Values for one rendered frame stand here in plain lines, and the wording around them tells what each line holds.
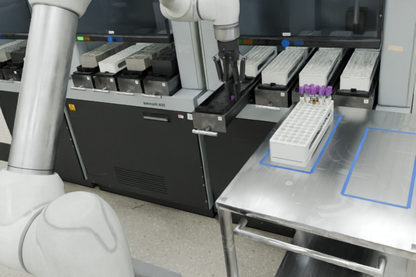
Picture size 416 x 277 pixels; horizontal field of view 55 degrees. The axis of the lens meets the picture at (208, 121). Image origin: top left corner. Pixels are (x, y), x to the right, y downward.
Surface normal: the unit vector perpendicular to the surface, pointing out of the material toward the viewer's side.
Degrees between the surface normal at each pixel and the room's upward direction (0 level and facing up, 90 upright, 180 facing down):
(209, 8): 92
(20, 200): 47
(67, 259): 77
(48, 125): 81
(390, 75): 90
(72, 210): 6
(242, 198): 0
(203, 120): 90
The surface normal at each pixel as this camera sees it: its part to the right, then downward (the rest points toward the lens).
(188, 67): -0.45, 0.45
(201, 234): -0.12, -0.89
